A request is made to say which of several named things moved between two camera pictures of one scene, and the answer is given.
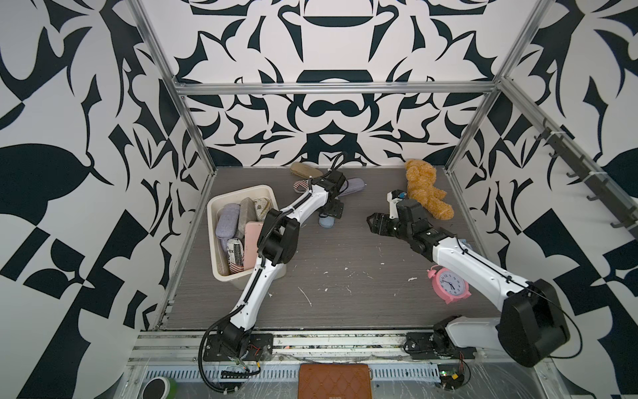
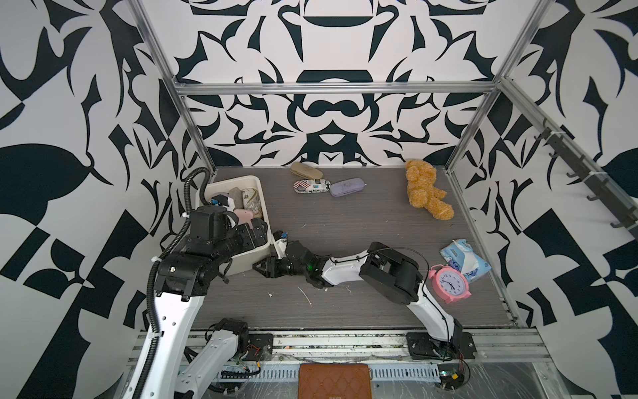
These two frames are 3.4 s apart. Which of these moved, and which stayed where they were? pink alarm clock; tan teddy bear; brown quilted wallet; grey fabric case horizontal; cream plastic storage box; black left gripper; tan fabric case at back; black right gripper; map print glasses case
Moved: cream plastic storage box; black right gripper; black left gripper; grey fabric case horizontal; map print glasses case
Stayed: tan fabric case at back; pink alarm clock; tan teddy bear; brown quilted wallet
